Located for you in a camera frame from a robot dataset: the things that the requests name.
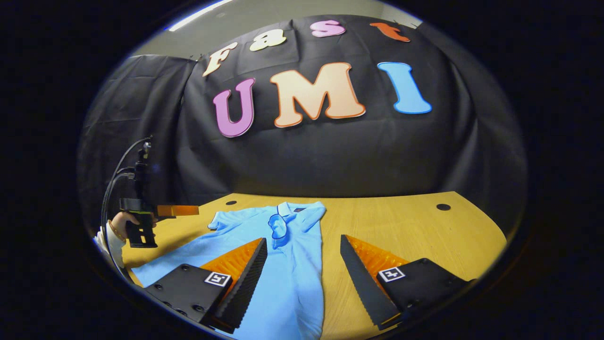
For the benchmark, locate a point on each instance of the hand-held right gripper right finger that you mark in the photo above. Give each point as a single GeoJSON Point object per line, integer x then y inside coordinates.
{"type": "Point", "coordinates": [363, 288]}

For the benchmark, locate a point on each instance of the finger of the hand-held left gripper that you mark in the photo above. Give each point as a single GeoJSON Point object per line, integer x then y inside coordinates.
{"type": "Point", "coordinates": [179, 210]}

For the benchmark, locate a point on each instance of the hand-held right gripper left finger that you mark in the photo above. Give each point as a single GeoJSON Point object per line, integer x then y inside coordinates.
{"type": "Point", "coordinates": [245, 288]}

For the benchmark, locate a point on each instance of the light blue T-shirt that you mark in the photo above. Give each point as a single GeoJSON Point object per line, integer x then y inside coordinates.
{"type": "Point", "coordinates": [292, 283]}

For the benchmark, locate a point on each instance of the black backdrop cloth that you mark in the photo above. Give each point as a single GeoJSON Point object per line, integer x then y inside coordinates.
{"type": "Point", "coordinates": [330, 160]}

